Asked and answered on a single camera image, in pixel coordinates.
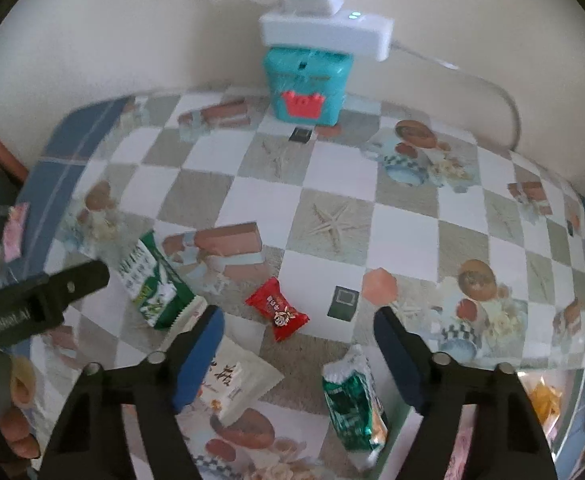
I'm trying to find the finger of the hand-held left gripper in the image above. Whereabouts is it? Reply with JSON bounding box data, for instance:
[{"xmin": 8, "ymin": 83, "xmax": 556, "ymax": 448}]
[{"xmin": 46, "ymin": 259, "xmax": 112, "ymax": 308}]

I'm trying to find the dark green white packet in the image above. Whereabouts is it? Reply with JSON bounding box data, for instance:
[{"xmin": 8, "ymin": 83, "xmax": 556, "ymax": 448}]
[{"xmin": 117, "ymin": 230, "xmax": 206, "ymax": 331}]

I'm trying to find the yellow bread packet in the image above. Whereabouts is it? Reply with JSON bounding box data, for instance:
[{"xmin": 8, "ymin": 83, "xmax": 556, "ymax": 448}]
[{"xmin": 527, "ymin": 380, "xmax": 566, "ymax": 422}]

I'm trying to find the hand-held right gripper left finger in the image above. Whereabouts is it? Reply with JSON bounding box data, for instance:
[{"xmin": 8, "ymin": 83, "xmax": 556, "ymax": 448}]
[{"xmin": 37, "ymin": 305, "xmax": 226, "ymax": 480}]

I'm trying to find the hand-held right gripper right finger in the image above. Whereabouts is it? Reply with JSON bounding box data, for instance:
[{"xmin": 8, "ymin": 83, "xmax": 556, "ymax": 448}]
[{"xmin": 375, "ymin": 306, "xmax": 558, "ymax": 480}]

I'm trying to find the teal toy box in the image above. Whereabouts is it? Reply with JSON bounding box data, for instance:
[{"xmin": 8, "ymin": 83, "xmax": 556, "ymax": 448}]
[{"xmin": 262, "ymin": 45, "xmax": 355, "ymax": 128}]

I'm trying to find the small red candy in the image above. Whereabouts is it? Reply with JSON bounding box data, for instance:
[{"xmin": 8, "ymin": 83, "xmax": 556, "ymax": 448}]
[{"xmin": 245, "ymin": 276, "xmax": 310, "ymax": 343}]

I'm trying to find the white packet black script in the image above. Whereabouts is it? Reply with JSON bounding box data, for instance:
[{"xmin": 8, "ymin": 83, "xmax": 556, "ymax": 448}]
[{"xmin": 192, "ymin": 335, "xmax": 286, "ymax": 426}]

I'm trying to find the person's left hand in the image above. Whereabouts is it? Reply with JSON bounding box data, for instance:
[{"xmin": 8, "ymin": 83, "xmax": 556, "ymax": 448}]
[{"xmin": 0, "ymin": 402, "xmax": 42, "ymax": 463}]

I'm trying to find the white power strip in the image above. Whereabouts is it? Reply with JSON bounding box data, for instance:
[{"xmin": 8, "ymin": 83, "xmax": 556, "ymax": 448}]
[{"xmin": 259, "ymin": 7, "xmax": 394, "ymax": 61}]

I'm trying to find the white power adapter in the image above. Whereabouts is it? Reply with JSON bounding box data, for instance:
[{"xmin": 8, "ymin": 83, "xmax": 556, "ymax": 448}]
[{"xmin": 277, "ymin": 0, "xmax": 345, "ymax": 16}]

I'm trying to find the checkered printed tablecloth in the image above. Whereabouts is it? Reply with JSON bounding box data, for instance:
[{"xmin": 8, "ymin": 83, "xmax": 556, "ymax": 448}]
[{"xmin": 22, "ymin": 85, "xmax": 585, "ymax": 480}]

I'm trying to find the pink candy wrapper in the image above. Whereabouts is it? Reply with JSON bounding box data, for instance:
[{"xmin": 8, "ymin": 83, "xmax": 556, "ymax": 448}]
[{"xmin": 2, "ymin": 203, "xmax": 29, "ymax": 261}]

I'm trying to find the green wafer packet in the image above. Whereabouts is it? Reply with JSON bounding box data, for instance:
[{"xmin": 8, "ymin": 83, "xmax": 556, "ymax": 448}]
[{"xmin": 321, "ymin": 345, "xmax": 389, "ymax": 471}]

